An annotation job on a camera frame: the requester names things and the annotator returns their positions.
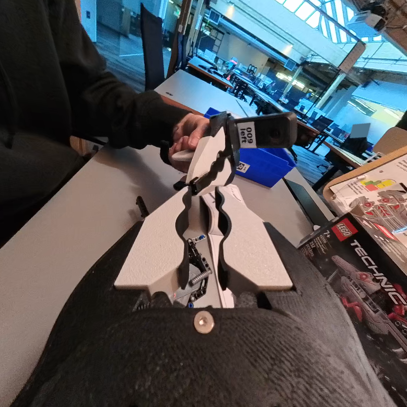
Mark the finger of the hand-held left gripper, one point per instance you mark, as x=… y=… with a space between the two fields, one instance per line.
x=206 y=152
x=224 y=179

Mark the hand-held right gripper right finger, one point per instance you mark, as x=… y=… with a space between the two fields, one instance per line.
x=254 y=254

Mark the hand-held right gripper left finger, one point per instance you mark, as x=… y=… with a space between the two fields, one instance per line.
x=149 y=251

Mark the small black brick pin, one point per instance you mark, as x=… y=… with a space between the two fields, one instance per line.
x=179 y=185

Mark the grey toy brick assembly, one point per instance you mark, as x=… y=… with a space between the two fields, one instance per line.
x=195 y=254

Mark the person's left forearm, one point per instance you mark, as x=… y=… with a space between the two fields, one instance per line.
x=127 y=111

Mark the grey desk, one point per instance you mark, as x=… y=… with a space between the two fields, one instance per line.
x=63 y=238

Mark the person's left hand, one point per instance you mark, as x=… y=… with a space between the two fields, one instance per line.
x=190 y=130

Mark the blue plastic bin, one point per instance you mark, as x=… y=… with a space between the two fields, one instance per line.
x=264 y=165

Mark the white instruction booklet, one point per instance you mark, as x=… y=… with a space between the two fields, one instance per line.
x=210 y=219

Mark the long black brick beam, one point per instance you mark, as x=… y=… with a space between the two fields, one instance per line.
x=142 y=206

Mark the white table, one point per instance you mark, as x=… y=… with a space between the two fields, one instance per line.
x=197 y=89

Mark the black flat panel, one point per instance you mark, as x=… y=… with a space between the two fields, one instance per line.
x=308 y=200

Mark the row of office desks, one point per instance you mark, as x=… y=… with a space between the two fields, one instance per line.
x=206 y=71

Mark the wooden board with chart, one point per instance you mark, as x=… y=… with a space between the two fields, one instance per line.
x=365 y=167

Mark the printed instruction sheet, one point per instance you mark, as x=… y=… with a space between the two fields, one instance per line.
x=356 y=190

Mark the black toy set box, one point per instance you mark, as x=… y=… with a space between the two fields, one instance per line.
x=365 y=286

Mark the cardboard box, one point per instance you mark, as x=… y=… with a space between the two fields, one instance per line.
x=391 y=140

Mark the black office chair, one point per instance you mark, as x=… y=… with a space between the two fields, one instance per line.
x=152 y=47

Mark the white ceiling projector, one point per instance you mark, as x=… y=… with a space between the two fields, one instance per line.
x=365 y=20

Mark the person's body in black clothing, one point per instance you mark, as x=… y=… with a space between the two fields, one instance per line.
x=31 y=95

